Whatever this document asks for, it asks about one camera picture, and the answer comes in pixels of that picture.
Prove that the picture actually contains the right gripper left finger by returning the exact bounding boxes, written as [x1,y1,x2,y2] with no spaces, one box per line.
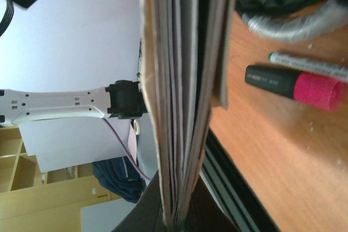
[113,172,166,232]

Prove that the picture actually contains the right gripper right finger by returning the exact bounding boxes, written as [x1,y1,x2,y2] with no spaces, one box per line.
[186,177,239,232]

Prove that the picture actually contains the purple dog picture book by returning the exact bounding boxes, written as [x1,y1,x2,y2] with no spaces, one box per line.
[140,0,236,231]

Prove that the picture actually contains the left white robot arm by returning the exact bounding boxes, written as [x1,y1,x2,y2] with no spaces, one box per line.
[1,0,147,127]

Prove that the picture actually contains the dark blue backpack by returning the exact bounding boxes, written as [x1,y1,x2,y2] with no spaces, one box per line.
[91,156,146,204]

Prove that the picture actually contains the wooden shelf unit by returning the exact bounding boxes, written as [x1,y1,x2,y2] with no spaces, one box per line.
[1,127,121,231]

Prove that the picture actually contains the pink highlighter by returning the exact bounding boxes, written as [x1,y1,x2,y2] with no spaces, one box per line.
[245,65,345,111]

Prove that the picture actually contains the slim white pen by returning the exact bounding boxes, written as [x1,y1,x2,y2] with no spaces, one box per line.
[268,52,347,83]

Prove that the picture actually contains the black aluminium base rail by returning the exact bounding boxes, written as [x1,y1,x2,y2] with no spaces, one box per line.
[202,130,279,231]

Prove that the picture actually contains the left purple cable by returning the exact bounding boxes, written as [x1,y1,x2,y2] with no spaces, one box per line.
[103,117,152,181]

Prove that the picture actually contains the silver bag handle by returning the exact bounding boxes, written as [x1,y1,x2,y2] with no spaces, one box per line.
[241,0,347,43]

